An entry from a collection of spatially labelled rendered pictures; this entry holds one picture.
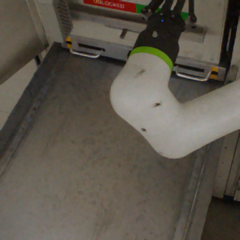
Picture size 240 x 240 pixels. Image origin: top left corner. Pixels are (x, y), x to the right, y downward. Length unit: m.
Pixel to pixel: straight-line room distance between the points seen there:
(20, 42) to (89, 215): 0.62
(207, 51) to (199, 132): 0.45
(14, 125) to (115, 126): 0.29
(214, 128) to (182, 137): 0.07
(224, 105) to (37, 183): 0.59
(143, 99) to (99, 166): 0.45
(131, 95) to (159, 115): 0.07
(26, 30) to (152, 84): 0.73
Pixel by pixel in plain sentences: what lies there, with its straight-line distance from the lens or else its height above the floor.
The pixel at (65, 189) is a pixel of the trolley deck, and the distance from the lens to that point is 1.17.
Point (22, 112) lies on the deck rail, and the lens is 1.31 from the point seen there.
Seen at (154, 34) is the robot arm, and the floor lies 1.28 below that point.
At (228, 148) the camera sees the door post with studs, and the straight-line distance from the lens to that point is 1.65.
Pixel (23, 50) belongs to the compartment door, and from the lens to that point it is 1.46.
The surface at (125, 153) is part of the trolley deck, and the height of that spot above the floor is 0.85.
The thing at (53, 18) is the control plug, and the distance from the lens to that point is 1.19.
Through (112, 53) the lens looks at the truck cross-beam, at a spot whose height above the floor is 0.89.
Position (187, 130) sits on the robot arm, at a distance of 0.84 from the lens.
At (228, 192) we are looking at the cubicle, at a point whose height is 0.08.
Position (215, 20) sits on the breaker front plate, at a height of 1.09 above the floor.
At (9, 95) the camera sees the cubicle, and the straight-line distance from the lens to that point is 1.87.
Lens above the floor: 1.88
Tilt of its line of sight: 54 degrees down
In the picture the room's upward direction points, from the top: 5 degrees counter-clockwise
